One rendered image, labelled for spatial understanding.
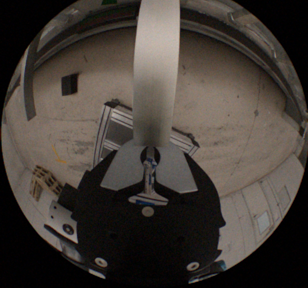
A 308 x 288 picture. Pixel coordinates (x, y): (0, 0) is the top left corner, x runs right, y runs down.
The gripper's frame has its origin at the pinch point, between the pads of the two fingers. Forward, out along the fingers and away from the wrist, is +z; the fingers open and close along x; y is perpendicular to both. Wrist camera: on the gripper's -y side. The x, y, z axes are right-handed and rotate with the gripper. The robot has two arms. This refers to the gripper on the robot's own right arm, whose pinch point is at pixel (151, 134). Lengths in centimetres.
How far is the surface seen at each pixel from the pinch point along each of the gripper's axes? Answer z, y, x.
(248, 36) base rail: 12.7, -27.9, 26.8
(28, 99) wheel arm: -1.5, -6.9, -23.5
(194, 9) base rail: 12.7, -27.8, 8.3
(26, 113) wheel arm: -2.7, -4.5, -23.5
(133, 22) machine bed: 66, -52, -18
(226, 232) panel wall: -23, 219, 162
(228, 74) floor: 83, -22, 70
